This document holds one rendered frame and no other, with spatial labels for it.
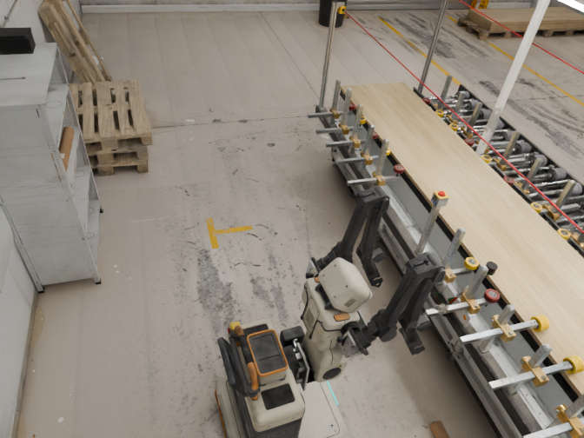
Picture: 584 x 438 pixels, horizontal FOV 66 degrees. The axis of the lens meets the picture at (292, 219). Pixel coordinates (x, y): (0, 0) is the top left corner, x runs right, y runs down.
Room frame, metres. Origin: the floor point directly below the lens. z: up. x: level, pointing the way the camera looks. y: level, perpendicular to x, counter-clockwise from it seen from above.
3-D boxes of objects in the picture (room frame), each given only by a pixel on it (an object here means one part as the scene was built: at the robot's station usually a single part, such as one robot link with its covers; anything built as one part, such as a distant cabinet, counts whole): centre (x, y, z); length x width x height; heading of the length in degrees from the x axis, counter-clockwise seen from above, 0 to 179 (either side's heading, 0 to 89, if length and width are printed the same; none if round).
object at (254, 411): (1.18, 0.03, 0.59); 0.55 x 0.34 x 0.83; 24
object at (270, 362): (1.17, 0.05, 0.87); 0.23 x 0.15 x 0.11; 24
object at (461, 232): (1.92, -0.97, 0.93); 0.04 x 0.04 x 0.48; 20
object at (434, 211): (2.17, -0.88, 0.93); 0.05 x 0.05 x 0.45; 20
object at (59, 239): (2.51, 1.80, 0.78); 0.90 x 0.45 x 1.55; 20
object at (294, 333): (1.34, -0.18, 0.68); 0.28 x 0.27 x 0.25; 24
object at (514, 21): (9.61, -4.29, 0.23); 2.41 x 0.77 x 0.17; 112
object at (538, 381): (1.20, -1.24, 0.95); 0.14 x 0.06 x 0.05; 20
